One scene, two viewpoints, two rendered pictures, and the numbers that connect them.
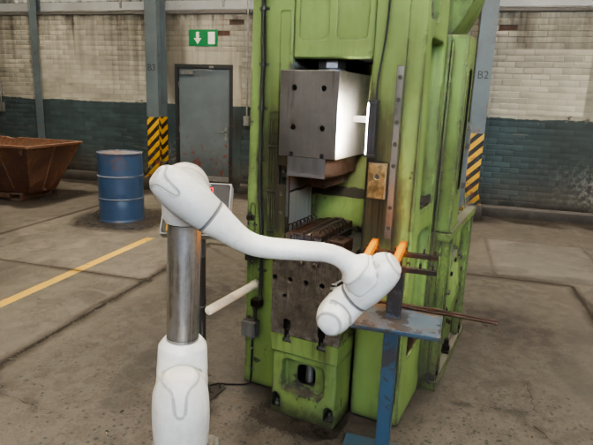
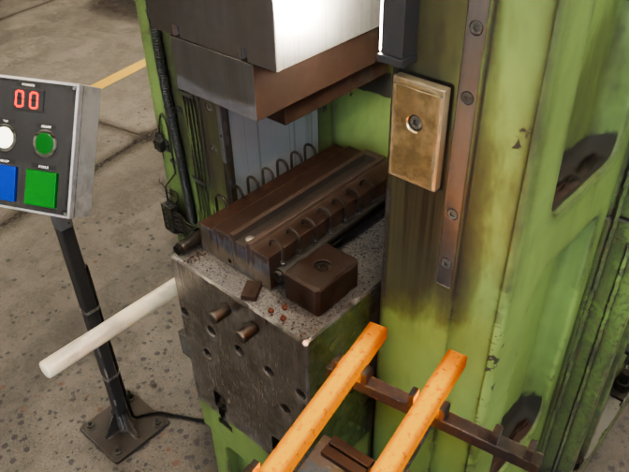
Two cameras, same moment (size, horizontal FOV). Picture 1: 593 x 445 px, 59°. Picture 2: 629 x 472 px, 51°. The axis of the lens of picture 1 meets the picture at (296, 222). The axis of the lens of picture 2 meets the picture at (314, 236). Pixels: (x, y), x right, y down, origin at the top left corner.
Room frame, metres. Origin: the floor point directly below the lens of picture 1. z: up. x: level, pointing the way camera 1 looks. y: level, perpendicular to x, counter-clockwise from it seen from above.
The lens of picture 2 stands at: (1.54, -0.47, 1.76)
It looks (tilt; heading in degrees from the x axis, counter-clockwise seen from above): 37 degrees down; 16
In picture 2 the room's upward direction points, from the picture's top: 2 degrees counter-clockwise
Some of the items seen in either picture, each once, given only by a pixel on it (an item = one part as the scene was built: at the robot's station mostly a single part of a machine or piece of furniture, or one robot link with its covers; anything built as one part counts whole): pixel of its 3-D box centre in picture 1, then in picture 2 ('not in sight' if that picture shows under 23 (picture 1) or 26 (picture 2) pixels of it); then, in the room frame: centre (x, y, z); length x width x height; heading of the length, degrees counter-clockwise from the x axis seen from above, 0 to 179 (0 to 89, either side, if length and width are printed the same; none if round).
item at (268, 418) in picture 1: (291, 416); not in sight; (2.43, -0.01, 0.01); 0.58 x 0.39 x 0.01; 64
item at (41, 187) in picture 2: not in sight; (42, 188); (2.52, 0.41, 1.01); 0.07 x 0.05 x 0.07; 89
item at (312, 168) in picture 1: (323, 163); (299, 39); (2.66, -0.13, 1.32); 0.42 x 0.20 x 0.10; 154
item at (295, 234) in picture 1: (319, 231); (305, 204); (2.66, -0.13, 0.96); 0.42 x 0.20 x 0.09; 154
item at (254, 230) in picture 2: (325, 225); (314, 195); (2.65, -0.15, 0.99); 0.42 x 0.05 x 0.01; 154
